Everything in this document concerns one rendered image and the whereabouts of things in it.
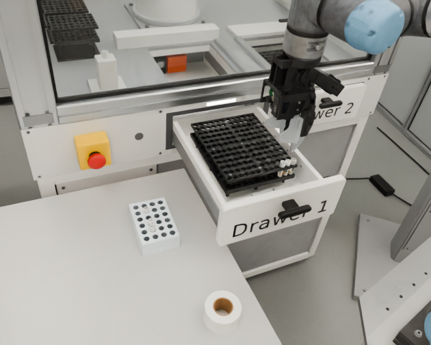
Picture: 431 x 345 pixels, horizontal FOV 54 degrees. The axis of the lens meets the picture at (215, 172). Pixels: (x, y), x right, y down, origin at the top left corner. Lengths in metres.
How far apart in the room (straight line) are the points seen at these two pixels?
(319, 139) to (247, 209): 0.61
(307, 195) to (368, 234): 1.26
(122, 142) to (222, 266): 0.38
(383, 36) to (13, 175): 1.99
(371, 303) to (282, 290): 0.92
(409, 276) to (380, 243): 1.08
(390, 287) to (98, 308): 0.61
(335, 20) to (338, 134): 0.77
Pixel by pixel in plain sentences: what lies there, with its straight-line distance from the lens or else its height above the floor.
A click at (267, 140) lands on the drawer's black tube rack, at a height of 0.90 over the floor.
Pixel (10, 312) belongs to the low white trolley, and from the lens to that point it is 0.90.
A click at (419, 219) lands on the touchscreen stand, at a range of 1.89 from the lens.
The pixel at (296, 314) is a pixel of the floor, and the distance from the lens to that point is 1.80.
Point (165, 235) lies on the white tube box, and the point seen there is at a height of 0.79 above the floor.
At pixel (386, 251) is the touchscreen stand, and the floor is 0.04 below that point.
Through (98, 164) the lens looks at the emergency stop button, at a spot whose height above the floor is 0.87.
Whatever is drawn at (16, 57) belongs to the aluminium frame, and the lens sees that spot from 0.90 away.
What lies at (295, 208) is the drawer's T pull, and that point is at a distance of 0.85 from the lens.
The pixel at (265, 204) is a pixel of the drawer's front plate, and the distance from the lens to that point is 0.84.
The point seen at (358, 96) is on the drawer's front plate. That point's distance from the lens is 1.32.
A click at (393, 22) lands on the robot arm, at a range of 0.69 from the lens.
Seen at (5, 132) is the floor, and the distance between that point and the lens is 2.67.
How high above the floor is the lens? 1.50
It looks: 41 degrees down
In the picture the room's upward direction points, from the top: 7 degrees clockwise
